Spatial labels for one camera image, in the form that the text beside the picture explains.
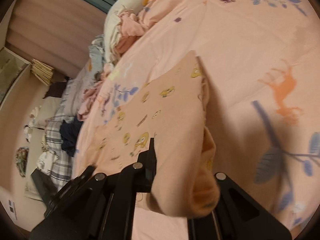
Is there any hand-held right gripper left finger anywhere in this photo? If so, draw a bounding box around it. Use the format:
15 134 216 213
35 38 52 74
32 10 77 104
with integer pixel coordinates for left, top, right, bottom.
29 138 157 240

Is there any pink animal print blanket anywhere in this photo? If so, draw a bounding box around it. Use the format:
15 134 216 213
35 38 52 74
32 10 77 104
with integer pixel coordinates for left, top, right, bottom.
72 0 320 240

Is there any beige headboard cushion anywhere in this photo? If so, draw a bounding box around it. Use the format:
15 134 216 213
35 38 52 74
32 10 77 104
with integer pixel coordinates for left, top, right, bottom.
36 97 63 128
24 130 48 200

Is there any dark navy garment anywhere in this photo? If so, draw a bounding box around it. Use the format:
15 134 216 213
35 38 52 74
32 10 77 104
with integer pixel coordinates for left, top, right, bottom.
59 119 85 157

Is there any cream white garment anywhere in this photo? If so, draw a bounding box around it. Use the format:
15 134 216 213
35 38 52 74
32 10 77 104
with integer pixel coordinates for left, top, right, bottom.
104 4 132 61

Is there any yellow striped hanging cloth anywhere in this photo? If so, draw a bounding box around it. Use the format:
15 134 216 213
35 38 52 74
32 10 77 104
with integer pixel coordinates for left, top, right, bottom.
30 59 56 87

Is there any pink garment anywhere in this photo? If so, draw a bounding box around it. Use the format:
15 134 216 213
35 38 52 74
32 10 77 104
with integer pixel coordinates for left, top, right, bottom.
116 10 152 57
77 82 106 123

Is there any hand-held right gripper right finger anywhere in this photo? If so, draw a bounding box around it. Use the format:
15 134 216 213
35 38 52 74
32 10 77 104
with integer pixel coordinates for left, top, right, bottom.
187 172 292 240

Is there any white printed shirt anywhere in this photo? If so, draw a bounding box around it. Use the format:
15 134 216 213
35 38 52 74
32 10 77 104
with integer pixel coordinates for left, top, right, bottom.
36 150 60 173

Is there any white wall shelf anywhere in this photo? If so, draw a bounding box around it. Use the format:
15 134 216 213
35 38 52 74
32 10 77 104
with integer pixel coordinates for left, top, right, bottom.
0 46 32 106

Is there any grey garment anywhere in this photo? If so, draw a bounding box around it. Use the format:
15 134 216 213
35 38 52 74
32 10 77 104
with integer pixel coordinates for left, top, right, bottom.
89 34 108 68

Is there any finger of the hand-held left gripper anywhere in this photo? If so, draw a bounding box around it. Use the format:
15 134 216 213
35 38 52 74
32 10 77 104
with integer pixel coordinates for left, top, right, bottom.
31 169 60 206
44 165 97 218

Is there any dark patterned cushion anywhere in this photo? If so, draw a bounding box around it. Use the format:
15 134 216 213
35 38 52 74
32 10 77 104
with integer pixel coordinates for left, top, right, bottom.
15 147 30 178

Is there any dark brown cloth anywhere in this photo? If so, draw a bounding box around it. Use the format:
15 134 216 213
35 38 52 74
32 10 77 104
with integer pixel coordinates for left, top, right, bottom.
42 81 70 99

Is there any pink curtain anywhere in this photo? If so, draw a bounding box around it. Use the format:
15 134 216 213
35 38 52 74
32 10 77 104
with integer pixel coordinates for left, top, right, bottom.
5 0 111 73

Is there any orange cartoon print shirt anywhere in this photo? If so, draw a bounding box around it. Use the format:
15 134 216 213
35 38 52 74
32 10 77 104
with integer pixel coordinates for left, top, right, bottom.
75 50 222 218

